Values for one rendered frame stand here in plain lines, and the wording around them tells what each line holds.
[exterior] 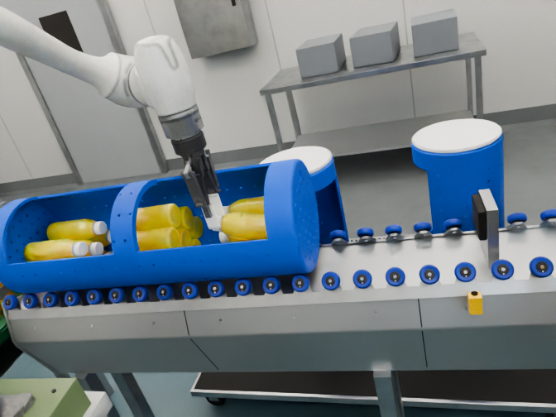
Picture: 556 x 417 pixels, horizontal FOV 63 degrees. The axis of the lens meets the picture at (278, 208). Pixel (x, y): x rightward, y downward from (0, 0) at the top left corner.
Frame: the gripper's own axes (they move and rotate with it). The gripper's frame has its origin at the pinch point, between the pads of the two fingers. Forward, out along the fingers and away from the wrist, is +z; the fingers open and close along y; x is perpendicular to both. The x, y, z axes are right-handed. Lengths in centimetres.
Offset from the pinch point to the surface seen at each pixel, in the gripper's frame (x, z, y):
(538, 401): -79, 102, 27
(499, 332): -61, 35, -8
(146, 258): 17.3, 5.9, -8.7
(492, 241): -62, 17, 0
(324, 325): -22.3, 30.8, -8.2
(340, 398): -10, 102, 28
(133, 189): 21.3, -7.6, 3.5
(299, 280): -18.0, 19.2, -5.0
